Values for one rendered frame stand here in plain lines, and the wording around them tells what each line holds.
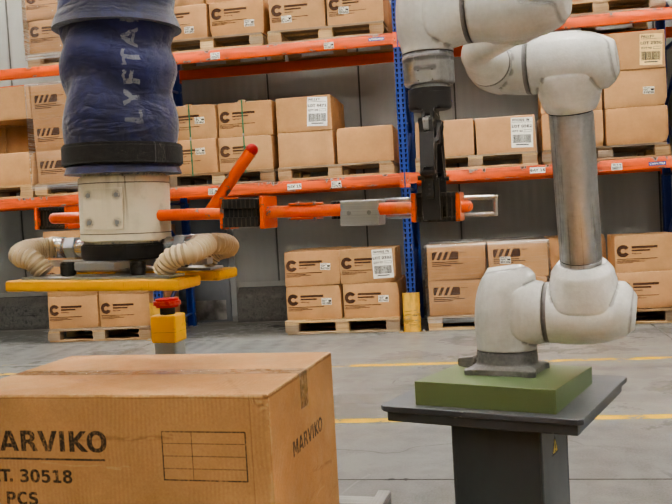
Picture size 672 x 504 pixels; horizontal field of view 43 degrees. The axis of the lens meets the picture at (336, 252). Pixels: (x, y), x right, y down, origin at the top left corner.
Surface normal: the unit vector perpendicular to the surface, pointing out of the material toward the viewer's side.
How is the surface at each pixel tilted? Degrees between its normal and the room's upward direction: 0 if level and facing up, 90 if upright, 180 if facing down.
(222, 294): 90
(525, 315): 90
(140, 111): 81
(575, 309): 103
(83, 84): 74
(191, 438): 90
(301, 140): 87
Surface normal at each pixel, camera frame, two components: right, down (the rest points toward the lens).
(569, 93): -0.30, 0.43
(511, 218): -0.17, 0.05
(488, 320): -0.66, 0.05
